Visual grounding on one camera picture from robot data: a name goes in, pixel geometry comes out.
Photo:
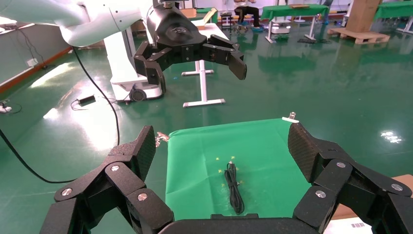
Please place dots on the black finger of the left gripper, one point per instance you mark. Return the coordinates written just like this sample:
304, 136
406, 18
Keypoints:
150, 66
230, 56

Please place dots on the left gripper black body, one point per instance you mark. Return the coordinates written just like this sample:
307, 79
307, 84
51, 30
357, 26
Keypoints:
174, 30

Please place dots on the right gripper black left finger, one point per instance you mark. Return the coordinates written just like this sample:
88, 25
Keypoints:
122, 181

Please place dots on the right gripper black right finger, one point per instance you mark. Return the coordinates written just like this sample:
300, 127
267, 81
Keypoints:
371, 190

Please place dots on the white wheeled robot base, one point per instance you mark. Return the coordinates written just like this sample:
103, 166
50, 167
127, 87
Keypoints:
122, 64

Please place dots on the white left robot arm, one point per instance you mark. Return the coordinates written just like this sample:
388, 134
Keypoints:
96, 22

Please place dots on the brown cardboard box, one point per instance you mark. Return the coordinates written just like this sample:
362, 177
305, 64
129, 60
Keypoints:
405, 180

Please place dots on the open cardboard carton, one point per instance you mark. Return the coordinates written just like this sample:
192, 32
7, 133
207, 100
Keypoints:
206, 20

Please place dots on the black stool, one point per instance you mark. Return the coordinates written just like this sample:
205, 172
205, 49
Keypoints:
226, 19

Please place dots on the white table stand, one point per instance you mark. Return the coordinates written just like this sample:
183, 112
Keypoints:
202, 87

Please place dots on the person in white shirt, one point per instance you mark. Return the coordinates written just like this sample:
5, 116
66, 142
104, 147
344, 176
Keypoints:
246, 11

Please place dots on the white device under table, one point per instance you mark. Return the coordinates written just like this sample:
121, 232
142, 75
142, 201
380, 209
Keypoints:
280, 29

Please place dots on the metal binder clip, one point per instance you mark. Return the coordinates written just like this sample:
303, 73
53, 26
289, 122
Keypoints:
161, 138
289, 119

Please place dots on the green covered table white legs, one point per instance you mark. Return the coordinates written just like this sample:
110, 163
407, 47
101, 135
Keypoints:
290, 12

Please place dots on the green table cloth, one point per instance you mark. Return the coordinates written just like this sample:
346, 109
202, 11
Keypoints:
200, 181

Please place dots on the black flat floor mat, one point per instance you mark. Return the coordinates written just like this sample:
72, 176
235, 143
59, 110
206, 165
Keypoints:
307, 41

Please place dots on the brown flat board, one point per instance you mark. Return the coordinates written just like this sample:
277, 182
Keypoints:
299, 5

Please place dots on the wooden pallet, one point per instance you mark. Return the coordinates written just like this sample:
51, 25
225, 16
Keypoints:
358, 35

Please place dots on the white power strip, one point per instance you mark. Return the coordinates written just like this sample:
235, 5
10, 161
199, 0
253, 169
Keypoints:
4, 109

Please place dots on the tall cardboard carton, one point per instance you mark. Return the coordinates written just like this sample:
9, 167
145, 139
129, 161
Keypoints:
363, 14

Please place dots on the white wall outlet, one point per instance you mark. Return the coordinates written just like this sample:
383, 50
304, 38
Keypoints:
32, 62

